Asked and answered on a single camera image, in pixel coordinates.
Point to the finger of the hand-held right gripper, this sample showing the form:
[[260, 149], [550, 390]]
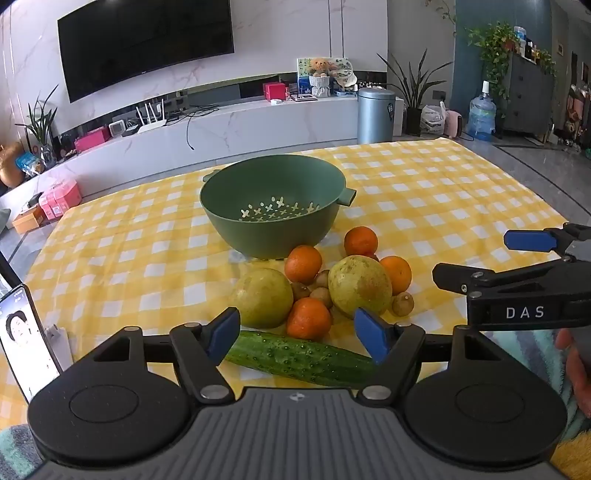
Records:
[[455, 274], [531, 240]]

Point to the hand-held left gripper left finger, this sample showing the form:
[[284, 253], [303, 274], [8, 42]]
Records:
[[224, 332]]

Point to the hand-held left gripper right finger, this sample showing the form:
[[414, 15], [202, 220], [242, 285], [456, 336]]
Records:
[[371, 334]]

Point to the yellow-green pear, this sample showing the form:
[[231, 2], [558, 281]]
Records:
[[360, 284], [263, 297]]

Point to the orange mandarin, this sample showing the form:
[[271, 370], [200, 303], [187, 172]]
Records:
[[397, 275], [361, 241], [308, 319], [303, 264]]

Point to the green colander bowl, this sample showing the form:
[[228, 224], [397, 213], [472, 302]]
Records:
[[231, 221]]

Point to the person's right hand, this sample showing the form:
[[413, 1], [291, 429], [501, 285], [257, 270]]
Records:
[[581, 381]]

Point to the teal fuzzy blanket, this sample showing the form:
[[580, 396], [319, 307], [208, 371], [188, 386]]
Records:
[[531, 350]]

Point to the green cucumber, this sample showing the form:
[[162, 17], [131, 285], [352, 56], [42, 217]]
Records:
[[300, 357]]

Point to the yellow checked tablecloth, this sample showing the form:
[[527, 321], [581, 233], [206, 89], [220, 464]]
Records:
[[138, 258]]

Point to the blue water jug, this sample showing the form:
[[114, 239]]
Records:
[[482, 117]]

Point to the pink small appliance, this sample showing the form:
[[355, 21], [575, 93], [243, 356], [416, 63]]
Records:
[[454, 125]]

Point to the dark grey drawer cabinet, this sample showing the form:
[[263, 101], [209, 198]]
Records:
[[528, 97]]

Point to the white plastic bag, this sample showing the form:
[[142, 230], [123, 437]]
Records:
[[432, 121]]

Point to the white paper slip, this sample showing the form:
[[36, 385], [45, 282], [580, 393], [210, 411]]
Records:
[[62, 346]]

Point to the blue-grey metal trash can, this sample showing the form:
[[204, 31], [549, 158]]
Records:
[[376, 117]]

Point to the long-leaf plant in black pot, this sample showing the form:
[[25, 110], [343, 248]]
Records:
[[414, 99]]

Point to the trailing green ivy plant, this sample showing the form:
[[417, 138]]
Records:
[[494, 50]]

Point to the smartphone with lit screen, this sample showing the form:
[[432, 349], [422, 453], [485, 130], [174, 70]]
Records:
[[23, 341]]

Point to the pink cardboard boxes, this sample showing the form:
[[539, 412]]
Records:
[[60, 198]]

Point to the white marble television console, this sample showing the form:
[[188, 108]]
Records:
[[277, 124]]

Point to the white wifi router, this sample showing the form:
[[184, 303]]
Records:
[[152, 123]]

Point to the orange cardboard box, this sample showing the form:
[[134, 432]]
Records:
[[30, 220]]

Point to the small white desk device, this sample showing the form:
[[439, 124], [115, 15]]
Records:
[[117, 129]]

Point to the magenta box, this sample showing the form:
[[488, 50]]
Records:
[[92, 139]]

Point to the teddy bear in white pot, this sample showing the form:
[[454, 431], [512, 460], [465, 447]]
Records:
[[319, 78]]

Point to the red box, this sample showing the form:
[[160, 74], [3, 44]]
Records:
[[274, 91]]

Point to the brown plush toy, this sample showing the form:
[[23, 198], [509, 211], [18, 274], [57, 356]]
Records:
[[10, 166]]

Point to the slim-leaf potted plant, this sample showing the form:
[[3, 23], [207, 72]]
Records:
[[41, 124]]

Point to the black wall television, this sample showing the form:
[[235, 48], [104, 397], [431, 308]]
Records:
[[143, 44]]

